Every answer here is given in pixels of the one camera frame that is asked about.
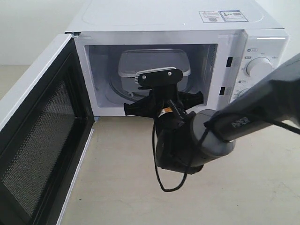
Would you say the white microwave oven body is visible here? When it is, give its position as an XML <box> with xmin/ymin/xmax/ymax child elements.
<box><xmin>66</xmin><ymin>0</ymin><xmax>289</xmax><ymax>117</ymax></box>

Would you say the glass microwave turntable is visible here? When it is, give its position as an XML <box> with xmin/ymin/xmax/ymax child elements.
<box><xmin>110</xmin><ymin>78</ymin><xmax>149</xmax><ymax>102</ymax></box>

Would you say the white microwave door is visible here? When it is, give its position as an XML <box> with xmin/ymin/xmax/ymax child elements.
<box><xmin>0</xmin><ymin>34</ymin><xmax>94</xmax><ymax>225</ymax></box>

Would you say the upper white control knob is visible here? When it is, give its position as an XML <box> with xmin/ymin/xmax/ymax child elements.
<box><xmin>246</xmin><ymin>57</ymin><xmax>274</xmax><ymax>79</ymax></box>

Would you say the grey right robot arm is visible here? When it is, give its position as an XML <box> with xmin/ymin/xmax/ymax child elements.
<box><xmin>124</xmin><ymin>55</ymin><xmax>300</xmax><ymax>174</ymax></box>

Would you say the lower white control knob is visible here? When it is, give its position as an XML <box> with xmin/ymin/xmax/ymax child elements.
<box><xmin>236</xmin><ymin>88</ymin><xmax>249</xmax><ymax>99</ymax></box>

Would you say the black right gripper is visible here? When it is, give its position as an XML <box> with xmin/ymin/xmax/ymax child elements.
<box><xmin>123</xmin><ymin>92</ymin><xmax>203</xmax><ymax>174</ymax></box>

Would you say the white control knob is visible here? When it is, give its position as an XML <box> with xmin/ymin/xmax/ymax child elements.
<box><xmin>246</xmin><ymin>57</ymin><xmax>274</xmax><ymax>79</ymax></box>
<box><xmin>236</xmin><ymin>88</ymin><xmax>249</xmax><ymax>99</ymax></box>

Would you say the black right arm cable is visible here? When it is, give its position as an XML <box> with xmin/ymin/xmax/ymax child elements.
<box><xmin>152</xmin><ymin>93</ymin><xmax>300</xmax><ymax>193</ymax></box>

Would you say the white plastic lidded container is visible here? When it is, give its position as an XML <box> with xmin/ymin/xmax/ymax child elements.
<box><xmin>118</xmin><ymin>49</ymin><xmax>191</xmax><ymax>92</ymax></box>

